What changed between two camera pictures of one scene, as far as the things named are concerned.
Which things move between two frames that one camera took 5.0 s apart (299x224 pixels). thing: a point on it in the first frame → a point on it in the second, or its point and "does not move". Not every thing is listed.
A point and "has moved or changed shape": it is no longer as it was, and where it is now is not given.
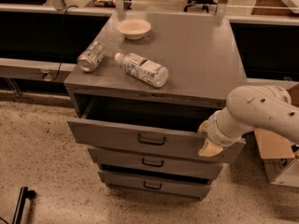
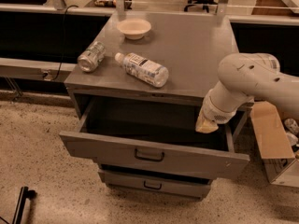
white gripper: [214, 130] → [215, 113]
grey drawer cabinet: [141, 87] does not move
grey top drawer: [148, 126] has moved or changed shape
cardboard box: [279, 154] does not move
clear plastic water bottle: [144, 69] does not move
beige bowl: [134, 28] does not move
